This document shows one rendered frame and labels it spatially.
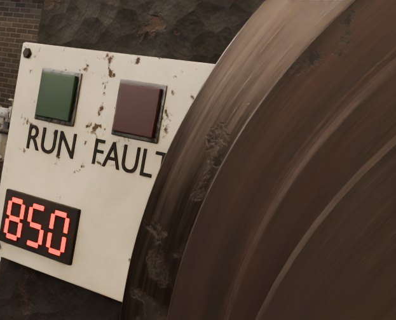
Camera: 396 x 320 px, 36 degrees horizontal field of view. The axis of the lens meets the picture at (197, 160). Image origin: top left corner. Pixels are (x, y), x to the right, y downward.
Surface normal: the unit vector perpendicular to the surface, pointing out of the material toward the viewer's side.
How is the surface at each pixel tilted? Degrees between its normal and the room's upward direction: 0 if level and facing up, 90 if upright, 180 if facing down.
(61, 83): 90
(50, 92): 90
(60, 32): 90
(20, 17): 90
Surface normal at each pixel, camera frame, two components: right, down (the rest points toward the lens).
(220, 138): -0.50, -0.04
